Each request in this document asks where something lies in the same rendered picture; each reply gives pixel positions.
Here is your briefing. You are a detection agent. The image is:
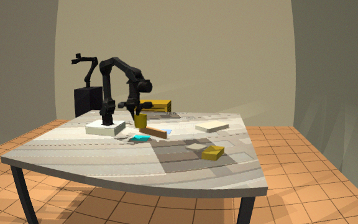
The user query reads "yellow cup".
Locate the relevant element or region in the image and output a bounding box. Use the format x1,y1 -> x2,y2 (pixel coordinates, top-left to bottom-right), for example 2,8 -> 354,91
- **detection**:
134,114 -> 147,128

